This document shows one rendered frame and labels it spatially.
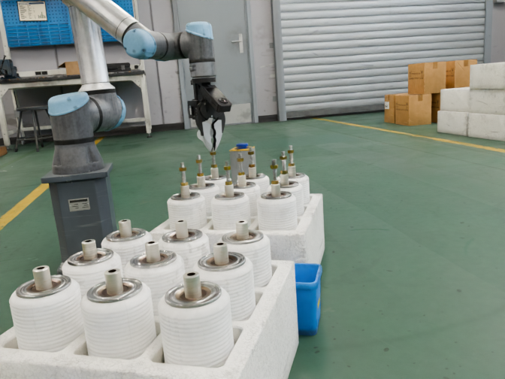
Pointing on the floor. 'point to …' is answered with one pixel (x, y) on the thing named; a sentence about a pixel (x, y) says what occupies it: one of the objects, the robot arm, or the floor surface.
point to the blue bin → (308, 297)
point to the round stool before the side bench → (33, 125)
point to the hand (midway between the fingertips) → (213, 147)
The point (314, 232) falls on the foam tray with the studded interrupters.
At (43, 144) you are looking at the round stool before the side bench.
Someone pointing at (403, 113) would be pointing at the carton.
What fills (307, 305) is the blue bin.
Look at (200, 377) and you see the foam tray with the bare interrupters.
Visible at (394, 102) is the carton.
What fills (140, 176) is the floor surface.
